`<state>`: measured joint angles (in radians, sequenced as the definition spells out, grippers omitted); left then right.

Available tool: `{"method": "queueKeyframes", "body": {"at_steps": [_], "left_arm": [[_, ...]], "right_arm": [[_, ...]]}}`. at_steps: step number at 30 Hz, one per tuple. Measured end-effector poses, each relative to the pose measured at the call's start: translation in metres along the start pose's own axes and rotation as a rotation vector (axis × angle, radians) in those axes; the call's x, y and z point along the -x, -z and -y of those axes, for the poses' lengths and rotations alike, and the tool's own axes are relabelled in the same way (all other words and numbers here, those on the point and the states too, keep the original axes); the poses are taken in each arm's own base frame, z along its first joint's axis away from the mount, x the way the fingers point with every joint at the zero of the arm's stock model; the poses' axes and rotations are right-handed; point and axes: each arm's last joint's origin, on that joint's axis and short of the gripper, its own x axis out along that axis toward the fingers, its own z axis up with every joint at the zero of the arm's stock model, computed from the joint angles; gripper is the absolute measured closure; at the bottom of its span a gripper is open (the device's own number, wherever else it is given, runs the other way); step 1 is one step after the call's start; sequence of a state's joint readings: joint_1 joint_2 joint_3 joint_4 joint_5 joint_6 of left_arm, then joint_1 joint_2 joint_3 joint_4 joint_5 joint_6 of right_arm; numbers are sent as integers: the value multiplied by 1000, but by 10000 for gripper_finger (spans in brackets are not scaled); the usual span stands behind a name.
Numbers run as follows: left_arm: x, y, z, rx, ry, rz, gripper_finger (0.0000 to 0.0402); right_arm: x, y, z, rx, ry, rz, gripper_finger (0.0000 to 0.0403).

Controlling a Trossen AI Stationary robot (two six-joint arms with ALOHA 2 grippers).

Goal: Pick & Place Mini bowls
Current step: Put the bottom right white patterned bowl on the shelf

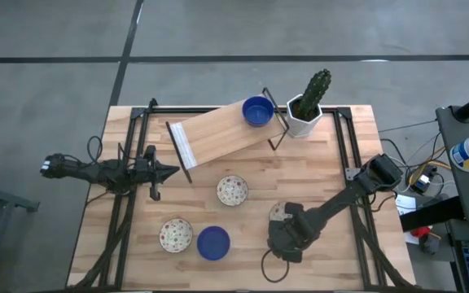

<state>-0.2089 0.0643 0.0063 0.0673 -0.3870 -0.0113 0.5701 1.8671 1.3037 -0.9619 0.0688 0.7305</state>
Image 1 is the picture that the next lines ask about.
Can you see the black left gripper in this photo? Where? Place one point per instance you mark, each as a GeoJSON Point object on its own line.
{"type": "Point", "coordinates": [149, 171]}

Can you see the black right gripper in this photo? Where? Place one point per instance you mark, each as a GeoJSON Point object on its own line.
{"type": "Point", "coordinates": [293, 240]}

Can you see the green bowl with floral inside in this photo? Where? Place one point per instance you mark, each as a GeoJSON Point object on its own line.
{"type": "Point", "coordinates": [277, 211]}
{"type": "Point", "coordinates": [232, 190]}
{"type": "Point", "coordinates": [176, 235]}

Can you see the violet-blue mini bowl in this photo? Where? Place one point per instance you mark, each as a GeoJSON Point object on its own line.
{"type": "Point", "coordinates": [213, 243]}
{"type": "Point", "coordinates": [258, 111]}

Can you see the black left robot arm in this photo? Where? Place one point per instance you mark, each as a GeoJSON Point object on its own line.
{"type": "Point", "coordinates": [96, 173]}

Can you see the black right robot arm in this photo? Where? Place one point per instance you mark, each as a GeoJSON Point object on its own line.
{"type": "Point", "coordinates": [340, 201]}

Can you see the wooden shelf with black legs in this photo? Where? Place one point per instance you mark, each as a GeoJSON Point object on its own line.
{"type": "Point", "coordinates": [222, 134]}

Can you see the grey metal mounting plate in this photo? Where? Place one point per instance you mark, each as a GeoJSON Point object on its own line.
{"type": "Point", "coordinates": [352, 173]}

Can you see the white hexagonal plant pot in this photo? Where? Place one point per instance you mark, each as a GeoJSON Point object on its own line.
{"type": "Point", "coordinates": [301, 126]}

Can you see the white paper sheet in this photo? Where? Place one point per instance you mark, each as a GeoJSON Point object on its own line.
{"type": "Point", "coordinates": [405, 203]}

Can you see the green cactus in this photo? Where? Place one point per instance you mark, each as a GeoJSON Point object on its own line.
{"type": "Point", "coordinates": [314, 93]}

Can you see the small red object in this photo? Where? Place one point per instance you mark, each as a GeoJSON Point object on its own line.
{"type": "Point", "coordinates": [419, 232]}

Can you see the grey metal cart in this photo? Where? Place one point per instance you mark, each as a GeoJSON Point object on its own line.
{"type": "Point", "coordinates": [462, 195]}

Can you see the black aluminium table frame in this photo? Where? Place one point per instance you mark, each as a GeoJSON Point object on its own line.
{"type": "Point", "coordinates": [342, 138]}

